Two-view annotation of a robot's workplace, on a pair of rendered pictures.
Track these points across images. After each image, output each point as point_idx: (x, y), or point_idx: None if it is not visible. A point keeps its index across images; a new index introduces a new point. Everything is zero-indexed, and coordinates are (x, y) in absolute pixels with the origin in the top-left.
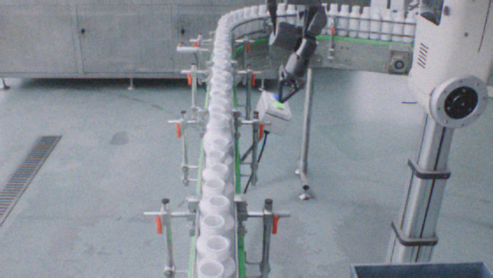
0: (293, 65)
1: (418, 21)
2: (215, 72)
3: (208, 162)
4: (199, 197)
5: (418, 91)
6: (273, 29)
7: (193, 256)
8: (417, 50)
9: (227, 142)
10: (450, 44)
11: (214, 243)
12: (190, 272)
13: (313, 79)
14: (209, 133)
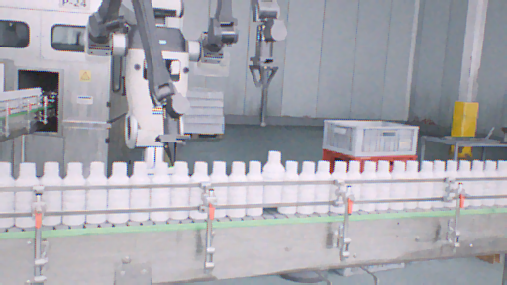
0: (180, 128)
1: (143, 84)
2: (124, 170)
3: (313, 168)
4: (338, 178)
5: (160, 133)
6: (269, 83)
7: (382, 179)
8: (150, 105)
9: (289, 161)
10: (186, 91)
11: (380, 165)
12: (358, 215)
13: None
14: (279, 165)
